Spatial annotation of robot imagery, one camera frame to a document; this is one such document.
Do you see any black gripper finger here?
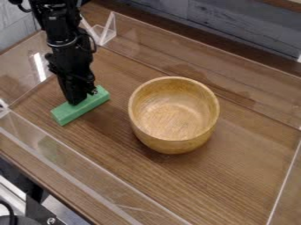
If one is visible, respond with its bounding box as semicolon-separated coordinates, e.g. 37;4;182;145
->
57;76;84;105
77;74;97;102

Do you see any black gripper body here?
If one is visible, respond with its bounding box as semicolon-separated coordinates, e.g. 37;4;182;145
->
45;40;95;85

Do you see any green rectangular block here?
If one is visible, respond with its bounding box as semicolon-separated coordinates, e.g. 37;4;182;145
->
51;85;111;126

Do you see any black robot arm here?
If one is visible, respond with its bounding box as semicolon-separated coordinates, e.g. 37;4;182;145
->
8;0;96;105

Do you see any brown wooden bowl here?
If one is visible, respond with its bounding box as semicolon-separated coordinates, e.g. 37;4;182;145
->
128;76;219;155

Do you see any clear acrylic corner bracket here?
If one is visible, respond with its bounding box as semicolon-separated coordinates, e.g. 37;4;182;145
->
81;12;117;47

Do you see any clear acrylic tray wall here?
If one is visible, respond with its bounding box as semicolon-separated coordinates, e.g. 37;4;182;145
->
0;13;301;225

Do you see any black metal mount with bolt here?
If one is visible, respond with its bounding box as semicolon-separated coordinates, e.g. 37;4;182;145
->
24;202;65;225

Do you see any black cable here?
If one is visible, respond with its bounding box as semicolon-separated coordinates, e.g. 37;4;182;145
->
0;199;16;225

